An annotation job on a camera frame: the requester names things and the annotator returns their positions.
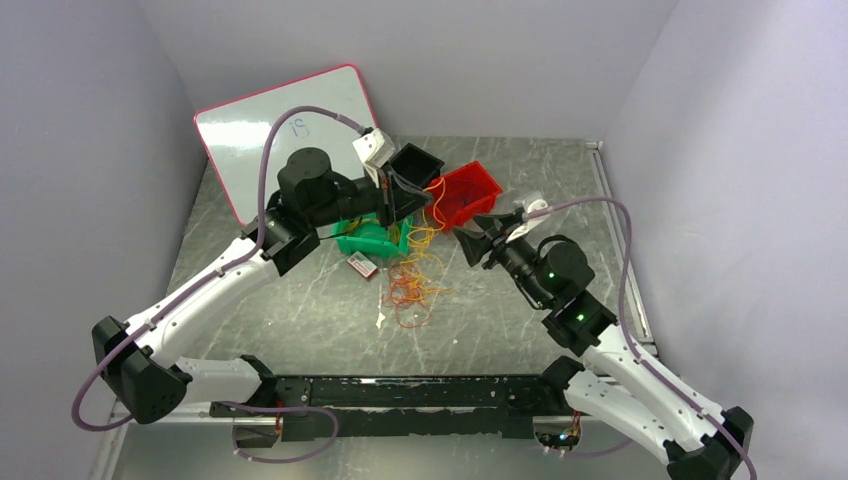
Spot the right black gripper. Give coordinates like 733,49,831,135
451,212,553,308

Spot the pink framed whiteboard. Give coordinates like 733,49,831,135
194,64,378,225

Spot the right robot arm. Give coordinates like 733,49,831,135
452,210,754,479

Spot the green plastic bin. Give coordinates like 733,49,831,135
331,214,413,259

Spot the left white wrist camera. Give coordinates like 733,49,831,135
352,129,397,187

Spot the yellow cable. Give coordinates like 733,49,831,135
390,175,452,299

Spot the aluminium frame rail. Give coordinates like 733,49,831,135
109,374,694,425

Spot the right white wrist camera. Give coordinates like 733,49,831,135
507,191,550,243

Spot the yellow wire coil in bin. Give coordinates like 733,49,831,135
344,218,404,248

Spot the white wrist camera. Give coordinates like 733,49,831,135
507,191,550,243
352,129,397,187

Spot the small red white box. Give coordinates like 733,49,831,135
347,251,379,280

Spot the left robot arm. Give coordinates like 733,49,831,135
92,144,444,424

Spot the black plastic bin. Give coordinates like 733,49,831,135
390,143,445,189

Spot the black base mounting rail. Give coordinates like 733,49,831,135
211,374,604,442

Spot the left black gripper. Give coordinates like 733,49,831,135
309,161,436,232

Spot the red plastic bin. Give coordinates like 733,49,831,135
426,161,503,232

